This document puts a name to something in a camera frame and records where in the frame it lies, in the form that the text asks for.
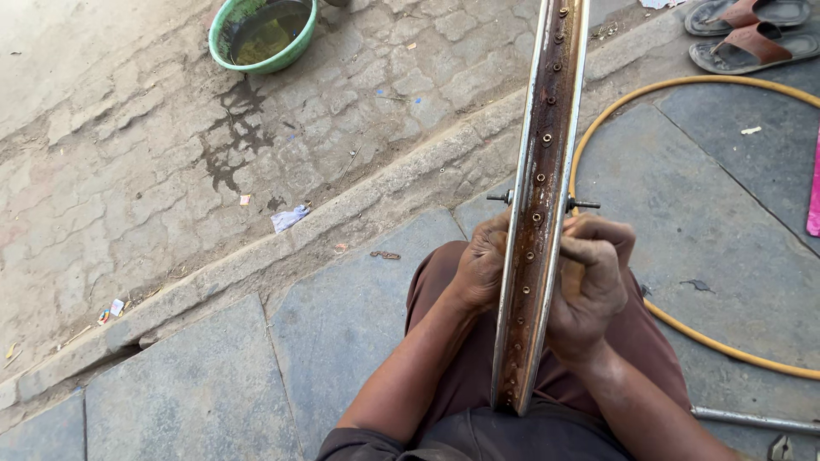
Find person's left hand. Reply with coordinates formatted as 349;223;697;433
448;208;513;315

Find person's right hand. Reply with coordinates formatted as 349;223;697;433
545;213;637;370

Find rusty chrome bicycle wheel rim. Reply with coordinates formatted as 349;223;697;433
486;0;602;417

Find person's brown trousers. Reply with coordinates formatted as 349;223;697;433
404;240;694;439

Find person's dark shirt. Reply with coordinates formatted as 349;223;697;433
316;398;634;461

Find white plastic scrap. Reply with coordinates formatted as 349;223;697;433
270;204;311;234

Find green plastic basin with water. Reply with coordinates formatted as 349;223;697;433
208;0;319;75

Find pink plastic strip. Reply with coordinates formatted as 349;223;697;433
805;124;820;238

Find grey metal rod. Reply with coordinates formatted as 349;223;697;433
691;405;820;438

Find small metal tool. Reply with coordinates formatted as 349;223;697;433
767;434;796;461

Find coloured paper scraps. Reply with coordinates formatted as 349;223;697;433
96;298;126;327

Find yellow rubber hose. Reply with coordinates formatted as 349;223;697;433
568;75;820;382

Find brown strap grey sandal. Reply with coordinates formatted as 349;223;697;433
684;0;812;37
689;22;820;76

